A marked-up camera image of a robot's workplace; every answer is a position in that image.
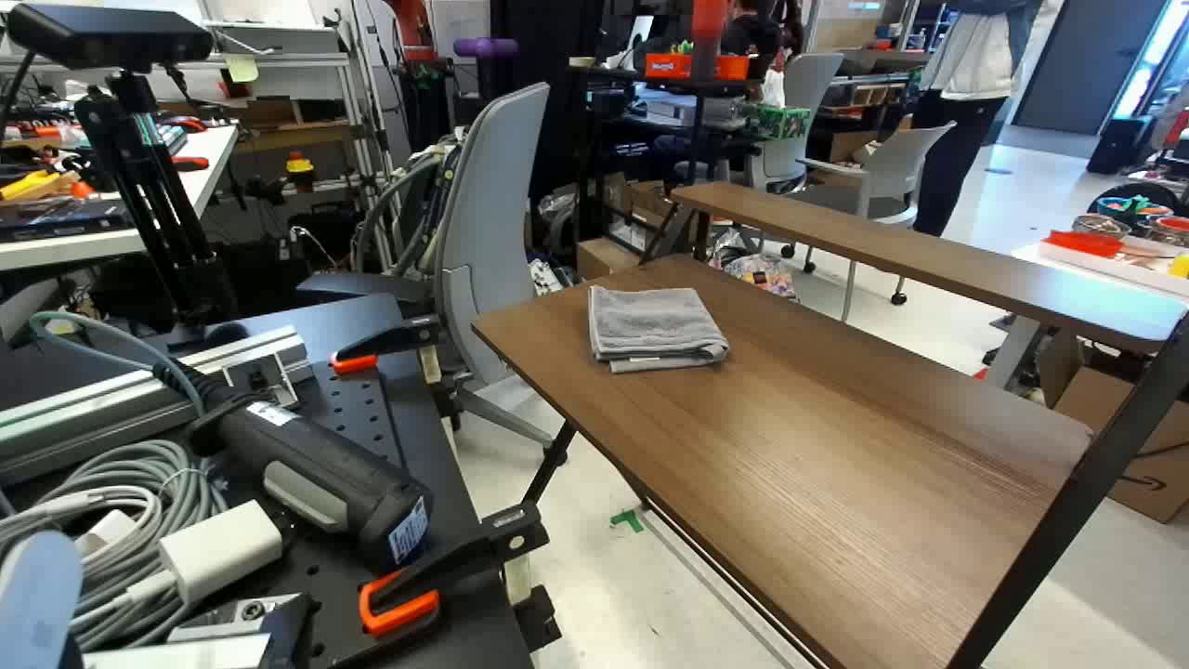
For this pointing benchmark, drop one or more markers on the grey cloth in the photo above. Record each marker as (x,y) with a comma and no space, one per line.
(655,325)

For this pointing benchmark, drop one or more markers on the small brown cardboard box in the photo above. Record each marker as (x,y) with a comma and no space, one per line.
(608,257)

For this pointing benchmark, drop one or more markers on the grey office chair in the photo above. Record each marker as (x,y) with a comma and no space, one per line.
(494,211)

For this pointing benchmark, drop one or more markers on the black clamp orange tip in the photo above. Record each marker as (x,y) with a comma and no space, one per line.
(377,347)

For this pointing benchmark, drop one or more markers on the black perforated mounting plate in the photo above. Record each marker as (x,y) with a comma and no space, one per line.
(373,416)

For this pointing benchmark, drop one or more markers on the orange storage bin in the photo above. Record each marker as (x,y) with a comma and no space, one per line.
(693,66)

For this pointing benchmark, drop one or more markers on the black handheld scanner device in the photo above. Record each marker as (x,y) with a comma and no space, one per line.
(329,476)

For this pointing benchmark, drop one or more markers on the white background chair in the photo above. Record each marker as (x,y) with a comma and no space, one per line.
(885,173)

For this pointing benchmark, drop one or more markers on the raised wooden desk shelf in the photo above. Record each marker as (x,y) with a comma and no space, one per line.
(940,262)

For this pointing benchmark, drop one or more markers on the white power adapter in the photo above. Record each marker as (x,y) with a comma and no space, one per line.
(223,552)

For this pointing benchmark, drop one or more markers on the black tripod stand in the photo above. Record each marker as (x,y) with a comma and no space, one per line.
(157,205)

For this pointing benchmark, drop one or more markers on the person in white shirt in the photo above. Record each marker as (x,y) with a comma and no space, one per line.
(972,75)

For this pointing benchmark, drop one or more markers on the red flat object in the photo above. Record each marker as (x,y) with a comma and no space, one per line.
(1083,245)

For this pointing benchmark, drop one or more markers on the black diagonal desk strut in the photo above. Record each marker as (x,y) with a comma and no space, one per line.
(1079,496)

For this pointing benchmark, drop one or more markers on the white cluttered work table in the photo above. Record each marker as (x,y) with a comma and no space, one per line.
(77,237)

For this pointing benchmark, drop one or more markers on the large brown cardboard box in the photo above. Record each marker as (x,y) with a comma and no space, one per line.
(1134,432)

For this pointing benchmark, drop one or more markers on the yellow tool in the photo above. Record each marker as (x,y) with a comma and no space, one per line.
(39,188)

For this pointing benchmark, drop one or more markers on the blue grey rounded object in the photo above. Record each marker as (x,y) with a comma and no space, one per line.
(39,600)

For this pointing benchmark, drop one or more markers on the silver aluminium extrusion rail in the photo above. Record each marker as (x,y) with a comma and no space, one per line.
(85,402)

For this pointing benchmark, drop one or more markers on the black camera on stand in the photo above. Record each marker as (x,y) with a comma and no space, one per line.
(105,34)

